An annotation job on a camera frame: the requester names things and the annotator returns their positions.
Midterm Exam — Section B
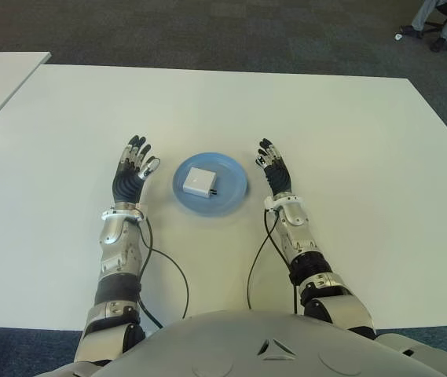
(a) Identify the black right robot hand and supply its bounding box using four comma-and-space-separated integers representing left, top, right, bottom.
254, 137, 294, 197

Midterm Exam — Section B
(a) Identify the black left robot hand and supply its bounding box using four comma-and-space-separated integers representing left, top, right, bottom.
112, 134, 161, 205

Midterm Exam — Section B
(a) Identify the white charger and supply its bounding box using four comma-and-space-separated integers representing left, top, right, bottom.
182, 167, 219, 199

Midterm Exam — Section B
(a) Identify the blue plate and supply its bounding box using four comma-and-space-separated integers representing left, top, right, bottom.
172, 152, 250, 218

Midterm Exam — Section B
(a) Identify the grey robot torso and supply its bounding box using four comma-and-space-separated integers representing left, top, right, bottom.
42, 309, 447, 377

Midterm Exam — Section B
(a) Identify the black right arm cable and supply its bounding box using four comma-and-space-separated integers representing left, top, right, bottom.
246, 211, 299, 315

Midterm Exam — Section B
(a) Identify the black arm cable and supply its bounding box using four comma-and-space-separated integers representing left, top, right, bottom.
136, 218, 190, 329
246, 211, 299, 315

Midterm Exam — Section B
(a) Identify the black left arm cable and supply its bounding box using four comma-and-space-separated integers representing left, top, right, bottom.
136, 218, 190, 329

